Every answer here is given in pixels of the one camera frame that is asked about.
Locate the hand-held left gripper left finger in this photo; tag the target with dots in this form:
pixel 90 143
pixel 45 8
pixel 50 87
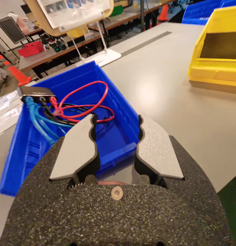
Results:
pixel 77 146

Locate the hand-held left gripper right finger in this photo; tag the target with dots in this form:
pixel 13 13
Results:
pixel 156 149

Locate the blue plastic bin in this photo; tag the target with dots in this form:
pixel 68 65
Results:
pixel 114 138

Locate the black ethernet switch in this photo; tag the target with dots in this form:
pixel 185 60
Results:
pixel 37 92

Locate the laminated instruction sheet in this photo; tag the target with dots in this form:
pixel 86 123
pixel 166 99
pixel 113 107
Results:
pixel 6 111

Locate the orange traffic cone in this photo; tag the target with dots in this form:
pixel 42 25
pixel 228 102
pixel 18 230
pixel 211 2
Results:
pixel 163 13
pixel 18 76

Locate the green sweatshirt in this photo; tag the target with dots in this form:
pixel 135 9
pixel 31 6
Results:
pixel 231 211

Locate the yellow plastic bin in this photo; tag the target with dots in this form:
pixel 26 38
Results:
pixel 216 71

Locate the black digital timer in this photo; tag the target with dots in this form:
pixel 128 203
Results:
pixel 57 49

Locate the red plastic bin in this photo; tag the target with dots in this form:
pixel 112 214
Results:
pixel 31 49

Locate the small yellow bin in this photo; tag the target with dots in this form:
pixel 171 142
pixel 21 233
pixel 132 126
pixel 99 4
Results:
pixel 77 32

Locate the grey tablet screen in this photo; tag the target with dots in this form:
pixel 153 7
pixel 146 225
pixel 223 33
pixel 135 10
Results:
pixel 11 29

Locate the wooden instruction board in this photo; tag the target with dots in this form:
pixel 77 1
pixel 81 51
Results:
pixel 75 11

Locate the green plastic bin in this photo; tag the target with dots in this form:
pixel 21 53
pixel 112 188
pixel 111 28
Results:
pixel 117 10

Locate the large blue storage bin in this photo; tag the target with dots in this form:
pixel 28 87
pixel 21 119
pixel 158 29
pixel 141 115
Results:
pixel 200 11

